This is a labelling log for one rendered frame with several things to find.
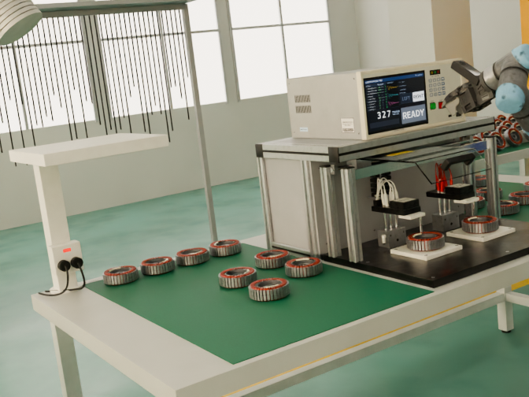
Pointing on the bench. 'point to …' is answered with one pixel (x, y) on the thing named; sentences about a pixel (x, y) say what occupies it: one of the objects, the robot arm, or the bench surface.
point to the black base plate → (403, 266)
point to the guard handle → (457, 161)
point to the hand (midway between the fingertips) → (444, 103)
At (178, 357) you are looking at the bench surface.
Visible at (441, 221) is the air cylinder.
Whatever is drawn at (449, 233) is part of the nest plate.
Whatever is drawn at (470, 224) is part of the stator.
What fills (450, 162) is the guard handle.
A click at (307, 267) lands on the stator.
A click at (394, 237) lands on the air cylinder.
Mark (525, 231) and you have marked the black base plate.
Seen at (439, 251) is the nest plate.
